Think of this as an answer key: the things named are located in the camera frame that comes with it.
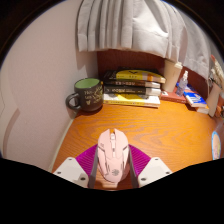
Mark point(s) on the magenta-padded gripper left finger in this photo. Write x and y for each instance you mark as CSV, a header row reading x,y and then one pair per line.
x,y
71,170

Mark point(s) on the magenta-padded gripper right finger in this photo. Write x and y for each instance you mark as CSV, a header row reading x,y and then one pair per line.
x,y
153,170

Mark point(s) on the pink computer mouse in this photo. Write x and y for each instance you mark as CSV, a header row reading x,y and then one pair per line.
x,y
113,156

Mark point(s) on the round cartoon-print mouse pad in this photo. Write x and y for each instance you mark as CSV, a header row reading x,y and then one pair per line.
x,y
216,145

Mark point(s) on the flat red-brown book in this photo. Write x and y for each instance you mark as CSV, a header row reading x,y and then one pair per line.
x,y
172,97

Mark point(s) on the dark mug with green inside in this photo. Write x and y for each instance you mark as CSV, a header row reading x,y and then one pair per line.
x,y
88,95

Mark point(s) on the blue book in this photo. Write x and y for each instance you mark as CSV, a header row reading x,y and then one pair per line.
x,y
196,99

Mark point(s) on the white ribbed vase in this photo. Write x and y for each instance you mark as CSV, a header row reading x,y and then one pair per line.
x,y
213,100

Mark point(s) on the white pleated curtain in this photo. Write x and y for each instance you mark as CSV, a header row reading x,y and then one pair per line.
x,y
133,23

